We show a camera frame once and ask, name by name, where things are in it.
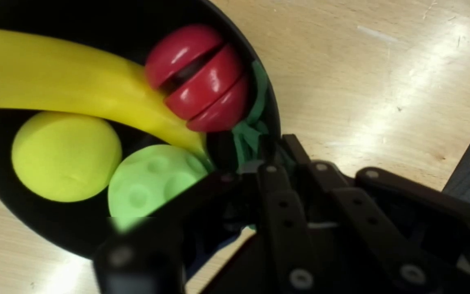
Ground red toy radish green leaves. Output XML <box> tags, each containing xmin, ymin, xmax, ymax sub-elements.
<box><xmin>145</xmin><ymin>23</ymin><xmax>271</xmax><ymax>169</ymax></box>

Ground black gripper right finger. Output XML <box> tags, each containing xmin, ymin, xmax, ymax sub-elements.
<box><xmin>281</xmin><ymin>136</ymin><xmax>470</xmax><ymax>294</ymax></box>

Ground yellow toy banana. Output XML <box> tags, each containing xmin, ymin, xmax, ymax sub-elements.
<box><xmin>0</xmin><ymin>30</ymin><xmax>206</xmax><ymax>157</ymax></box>

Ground light green dimpled toy ball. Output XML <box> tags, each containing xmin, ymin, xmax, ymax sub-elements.
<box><xmin>108</xmin><ymin>144</ymin><xmax>209</xmax><ymax>232</ymax></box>

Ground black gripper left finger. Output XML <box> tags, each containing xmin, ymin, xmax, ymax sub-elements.
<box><xmin>258</xmin><ymin>164</ymin><xmax>318</xmax><ymax>294</ymax></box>

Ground yellow-green toy lemon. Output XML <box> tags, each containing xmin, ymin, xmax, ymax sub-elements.
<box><xmin>12</xmin><ymin>113</ymin><xmax>122</xmax><ymax>203</ymax></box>

